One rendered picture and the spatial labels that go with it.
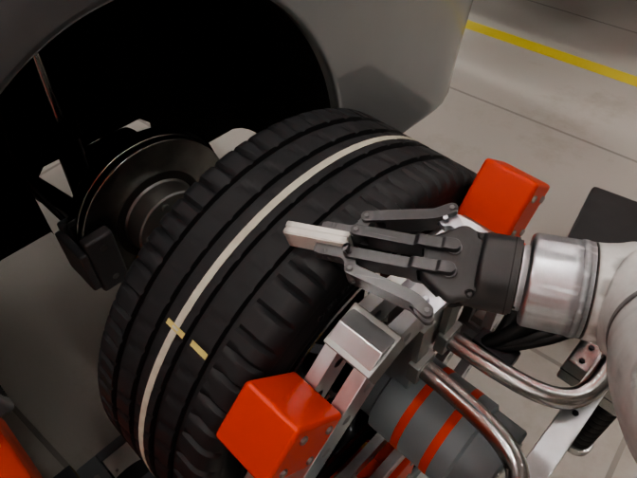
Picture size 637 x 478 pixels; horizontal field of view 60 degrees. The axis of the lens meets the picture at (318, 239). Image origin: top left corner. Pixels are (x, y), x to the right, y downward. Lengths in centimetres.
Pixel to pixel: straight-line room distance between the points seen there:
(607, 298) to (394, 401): 38
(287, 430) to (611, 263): 32
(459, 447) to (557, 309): 32
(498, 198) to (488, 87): 241
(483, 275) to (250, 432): 26
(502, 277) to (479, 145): 222
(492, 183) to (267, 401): 39
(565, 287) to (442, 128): 230
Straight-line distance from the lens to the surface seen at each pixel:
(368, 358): 59
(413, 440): 81
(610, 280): 52
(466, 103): 298
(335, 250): 57
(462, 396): 70
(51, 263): 233
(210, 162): 114
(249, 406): 56
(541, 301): 52
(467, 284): 54
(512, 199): 74
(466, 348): 73
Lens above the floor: 162
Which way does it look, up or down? 48 degrees down
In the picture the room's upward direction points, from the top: straight up
